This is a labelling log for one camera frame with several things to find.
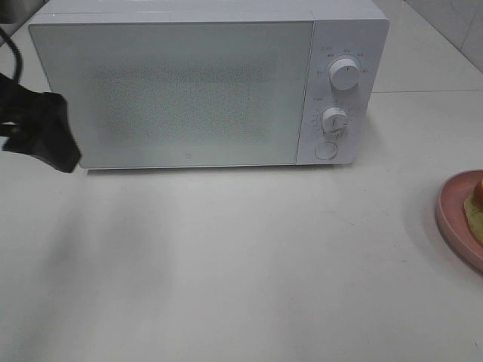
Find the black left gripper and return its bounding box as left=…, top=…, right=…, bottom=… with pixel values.
left=1, top=74, right=81, bottom=173

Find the white microwave door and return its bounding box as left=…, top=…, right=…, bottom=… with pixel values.
left=30, top=22, right=312, bottom=169

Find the white round door button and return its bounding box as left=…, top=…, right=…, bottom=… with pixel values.
left=314, top=142, right=338, bottom=160

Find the white microwave knob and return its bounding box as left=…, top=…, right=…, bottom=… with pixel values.
left=328, top=57, right=361, bottom=91
left=321, top=106, right=349, bottom=133

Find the pink round plate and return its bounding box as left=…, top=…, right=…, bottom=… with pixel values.
left=435, top=170, right=482, bottom=274

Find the white bread sandwich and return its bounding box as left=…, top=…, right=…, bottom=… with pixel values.
left=463, top=180, right=483, bottom=244

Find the white microwave oven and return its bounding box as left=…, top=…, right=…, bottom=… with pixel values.
left=29, top=1, right=389, bottom=168

